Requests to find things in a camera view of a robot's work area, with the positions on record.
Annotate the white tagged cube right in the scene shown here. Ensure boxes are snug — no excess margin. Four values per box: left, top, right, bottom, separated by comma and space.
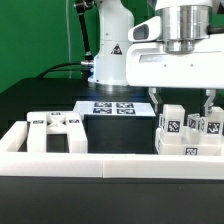
187, 113, 201, 130

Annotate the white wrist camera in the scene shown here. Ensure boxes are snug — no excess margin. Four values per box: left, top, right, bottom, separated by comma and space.
128, 16, 162, 43

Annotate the white chair back frame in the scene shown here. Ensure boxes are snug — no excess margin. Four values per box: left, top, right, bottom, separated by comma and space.
27, 111, 88, 153

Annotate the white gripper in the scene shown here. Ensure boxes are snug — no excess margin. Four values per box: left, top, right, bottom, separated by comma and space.
126, 39, 224, 116

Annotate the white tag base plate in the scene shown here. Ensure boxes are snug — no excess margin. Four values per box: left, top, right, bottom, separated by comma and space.
73, 101, 155, 117

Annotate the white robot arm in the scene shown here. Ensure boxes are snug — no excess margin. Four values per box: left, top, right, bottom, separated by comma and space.
75, 0, 224, 115

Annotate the white U-shaped obstacle fence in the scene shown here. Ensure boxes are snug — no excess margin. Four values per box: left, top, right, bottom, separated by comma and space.
0, 121, 224, 180

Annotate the white chair seat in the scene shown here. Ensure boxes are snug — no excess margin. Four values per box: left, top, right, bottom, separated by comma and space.
155, 127, 224, 156

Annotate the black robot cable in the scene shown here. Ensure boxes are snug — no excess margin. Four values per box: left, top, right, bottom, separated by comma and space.
36, 61, 88, 80

